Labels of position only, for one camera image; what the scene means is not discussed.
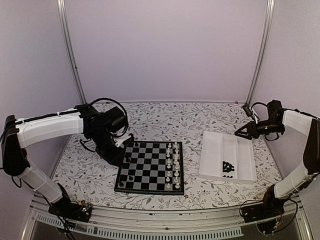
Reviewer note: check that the white chess pieces row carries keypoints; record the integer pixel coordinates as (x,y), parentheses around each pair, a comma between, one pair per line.
(173,164)

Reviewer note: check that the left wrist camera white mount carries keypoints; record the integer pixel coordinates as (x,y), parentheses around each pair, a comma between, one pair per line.
(124,139)

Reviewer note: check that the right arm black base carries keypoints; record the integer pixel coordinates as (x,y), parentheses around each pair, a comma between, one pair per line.
(267,216)

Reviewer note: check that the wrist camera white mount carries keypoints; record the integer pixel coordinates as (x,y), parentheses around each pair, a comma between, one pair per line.
(124,139)
(250,113)

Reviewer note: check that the aluminium frame post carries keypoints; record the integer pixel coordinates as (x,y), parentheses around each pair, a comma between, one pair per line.
(61,7)
(267,25)

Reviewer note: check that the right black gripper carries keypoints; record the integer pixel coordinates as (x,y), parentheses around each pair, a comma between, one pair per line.
(252,130)

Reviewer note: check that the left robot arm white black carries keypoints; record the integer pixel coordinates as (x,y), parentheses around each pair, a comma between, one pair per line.
(25,140)

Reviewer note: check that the white plastic divided tray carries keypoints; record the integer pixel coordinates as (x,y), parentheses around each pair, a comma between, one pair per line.
(218,147)

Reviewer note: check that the black chess pieces pile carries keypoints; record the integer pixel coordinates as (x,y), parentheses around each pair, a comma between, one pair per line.
(228,170)

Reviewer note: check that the right aluminium frame post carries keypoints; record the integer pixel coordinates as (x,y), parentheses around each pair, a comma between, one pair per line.
(267,25)

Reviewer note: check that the left aluminium frame post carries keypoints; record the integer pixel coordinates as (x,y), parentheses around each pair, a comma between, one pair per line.
(61,7)

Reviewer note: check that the black and grey chessboard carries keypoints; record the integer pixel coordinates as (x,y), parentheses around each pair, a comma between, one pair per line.
(147,166)

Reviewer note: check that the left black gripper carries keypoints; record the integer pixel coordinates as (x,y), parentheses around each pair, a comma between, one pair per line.
(115,158)

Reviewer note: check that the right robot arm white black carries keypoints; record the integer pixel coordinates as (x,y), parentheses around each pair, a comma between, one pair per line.
(303,147)

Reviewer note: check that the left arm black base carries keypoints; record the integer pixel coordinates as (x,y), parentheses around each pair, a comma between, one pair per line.
(79,211)

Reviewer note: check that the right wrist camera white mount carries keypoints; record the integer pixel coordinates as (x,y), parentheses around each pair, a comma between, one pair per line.
(250,113)

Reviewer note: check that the front aluminium rail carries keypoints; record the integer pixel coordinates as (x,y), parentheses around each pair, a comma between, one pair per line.
(226,223)

